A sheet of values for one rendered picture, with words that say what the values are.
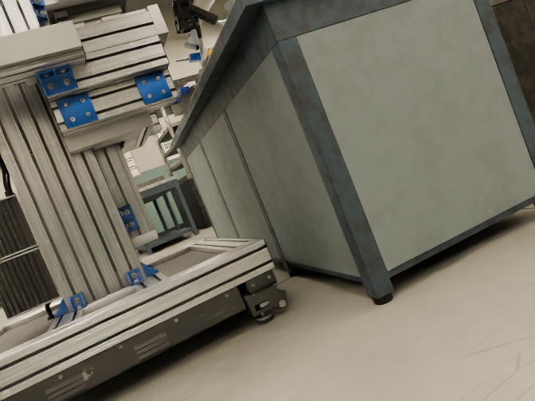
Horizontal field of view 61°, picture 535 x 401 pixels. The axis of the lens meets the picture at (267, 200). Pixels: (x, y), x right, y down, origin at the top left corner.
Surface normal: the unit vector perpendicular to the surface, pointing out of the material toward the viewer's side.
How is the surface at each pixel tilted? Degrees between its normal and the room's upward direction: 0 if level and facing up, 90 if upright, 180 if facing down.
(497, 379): 0
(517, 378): 0
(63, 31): 90
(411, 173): 90
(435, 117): 90
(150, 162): 90
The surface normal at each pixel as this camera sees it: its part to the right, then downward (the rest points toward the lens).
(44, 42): 0.33, -0.07
